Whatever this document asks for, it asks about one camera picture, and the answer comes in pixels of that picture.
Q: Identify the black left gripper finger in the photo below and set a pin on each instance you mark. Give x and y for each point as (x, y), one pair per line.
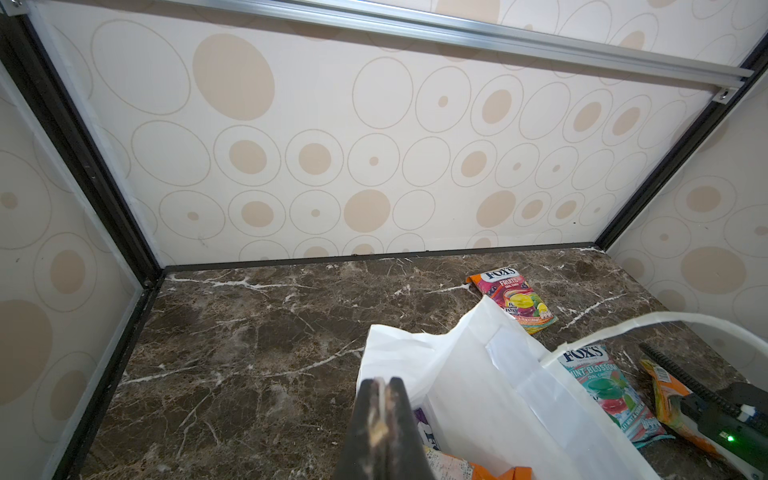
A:
(382, 440)

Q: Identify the purple Fox's candy bag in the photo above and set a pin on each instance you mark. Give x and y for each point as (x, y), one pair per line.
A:
(425, 430)

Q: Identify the white paper bag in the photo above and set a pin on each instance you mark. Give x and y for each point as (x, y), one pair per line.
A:
(496, 396)

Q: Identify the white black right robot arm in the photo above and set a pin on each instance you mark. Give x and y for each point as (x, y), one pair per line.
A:
(734, 421)

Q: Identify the Fox's mint blossom candy bag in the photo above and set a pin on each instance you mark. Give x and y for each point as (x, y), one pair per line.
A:
(597, 372)

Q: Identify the orange Fox's candy bag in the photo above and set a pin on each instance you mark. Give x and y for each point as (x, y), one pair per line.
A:
(669, 393)

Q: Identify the silver aluminium back rail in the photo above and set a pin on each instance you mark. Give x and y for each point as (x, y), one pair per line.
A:
(248, 54)

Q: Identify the black corner frame post right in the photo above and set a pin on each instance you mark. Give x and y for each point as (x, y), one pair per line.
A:
(690, 141)

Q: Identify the black corner frame post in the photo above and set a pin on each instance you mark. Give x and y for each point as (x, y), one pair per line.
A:
(76, 279)
(690, 141)

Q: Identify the black corner frame post left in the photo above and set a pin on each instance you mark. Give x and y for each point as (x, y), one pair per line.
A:
(76, 279)

